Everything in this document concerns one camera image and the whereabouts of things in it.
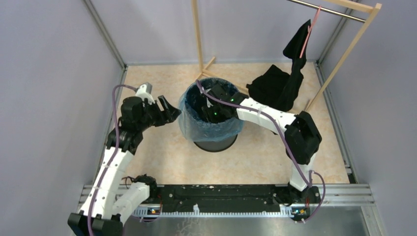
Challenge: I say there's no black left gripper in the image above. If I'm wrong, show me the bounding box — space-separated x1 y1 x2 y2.
137 94 181 130

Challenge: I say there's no blue plastic trash bag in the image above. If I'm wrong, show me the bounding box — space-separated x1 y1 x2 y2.
178 83 244 142

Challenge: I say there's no black trash bin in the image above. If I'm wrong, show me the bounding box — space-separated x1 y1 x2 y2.
194 135 238 152

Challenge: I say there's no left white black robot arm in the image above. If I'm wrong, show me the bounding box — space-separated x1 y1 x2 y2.
67 95 181 236

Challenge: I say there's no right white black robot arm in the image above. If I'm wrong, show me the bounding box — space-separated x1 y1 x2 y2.
197 83 322 203

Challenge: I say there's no black cloth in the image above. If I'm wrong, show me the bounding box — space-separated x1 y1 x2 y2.
246 20 311 112

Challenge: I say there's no pink hanger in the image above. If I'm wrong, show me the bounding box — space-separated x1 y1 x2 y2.
299 5 322 59

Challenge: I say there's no wooden clothes rack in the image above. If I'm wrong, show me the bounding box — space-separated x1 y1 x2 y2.
191 0 382 112

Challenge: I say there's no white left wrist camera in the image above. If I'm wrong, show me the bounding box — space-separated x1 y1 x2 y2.
135 82 155 105

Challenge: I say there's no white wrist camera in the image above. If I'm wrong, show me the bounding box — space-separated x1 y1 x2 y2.
203 85 222 108
135 82 155 105

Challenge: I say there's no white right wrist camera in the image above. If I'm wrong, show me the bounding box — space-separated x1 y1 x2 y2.
203 85 222 108

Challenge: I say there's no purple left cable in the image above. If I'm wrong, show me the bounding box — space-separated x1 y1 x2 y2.
87 85 139 236

